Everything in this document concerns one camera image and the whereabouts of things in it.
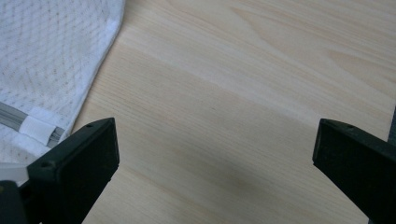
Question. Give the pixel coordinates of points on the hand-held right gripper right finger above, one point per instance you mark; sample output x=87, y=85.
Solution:
x=358, y=161

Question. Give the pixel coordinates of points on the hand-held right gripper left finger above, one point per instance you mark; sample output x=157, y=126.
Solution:
x=77, y=161

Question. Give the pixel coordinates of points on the white mesh laundry bag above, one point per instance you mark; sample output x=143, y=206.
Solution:
x=46, y=62

